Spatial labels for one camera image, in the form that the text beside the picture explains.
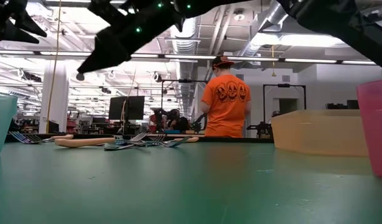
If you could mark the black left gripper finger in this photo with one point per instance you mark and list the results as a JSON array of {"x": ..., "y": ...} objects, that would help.
[
  {"x": 16, "y": 35},
  {"x": 28, "y": 27}
]

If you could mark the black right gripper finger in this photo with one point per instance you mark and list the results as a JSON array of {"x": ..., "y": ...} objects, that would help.
[
  {"x": 110, "y": 49},
  {"x": 116, "y": 11}
]

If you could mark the glossy black metal fork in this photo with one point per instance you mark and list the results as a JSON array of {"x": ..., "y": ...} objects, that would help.
[{"x": 156, "y": 138}]

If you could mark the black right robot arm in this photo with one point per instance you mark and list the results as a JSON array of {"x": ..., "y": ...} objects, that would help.
[{"x": 349, "y": 25}]

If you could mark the black background robot arm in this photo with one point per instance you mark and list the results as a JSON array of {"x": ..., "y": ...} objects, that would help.
[
  {"x": 160, "y": 116},
  {"x": 261, "y": 127},
  {"x": 198, "y": 124}
]

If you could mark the black monitor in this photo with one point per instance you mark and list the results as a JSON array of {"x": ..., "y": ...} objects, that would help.
[
  {"x": 125, "y": 107},
  {"x": 349, "y": 104}
]

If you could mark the white pillar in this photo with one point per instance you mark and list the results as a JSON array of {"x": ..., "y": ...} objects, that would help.
[{"x": 54, "y": 99}]

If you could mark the teal plastic bin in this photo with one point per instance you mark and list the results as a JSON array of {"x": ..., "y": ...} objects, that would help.
[{"x": 1, "y": 124}]

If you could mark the person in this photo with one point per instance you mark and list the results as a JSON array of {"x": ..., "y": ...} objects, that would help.
[
  {"x": 225, "y": 109},
  {"x": 178, "y": 123}
]

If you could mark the long light bar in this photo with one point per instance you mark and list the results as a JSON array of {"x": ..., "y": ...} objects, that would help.
[{"x": 256, "y": 59}]

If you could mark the yellow plastic bin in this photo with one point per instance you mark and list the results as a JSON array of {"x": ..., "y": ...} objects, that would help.
[{"x": 321, "y": 133}]

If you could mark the pink plastic bin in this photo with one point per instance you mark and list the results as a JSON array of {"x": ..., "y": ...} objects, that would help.
[{"x": 376, "y": 130}]

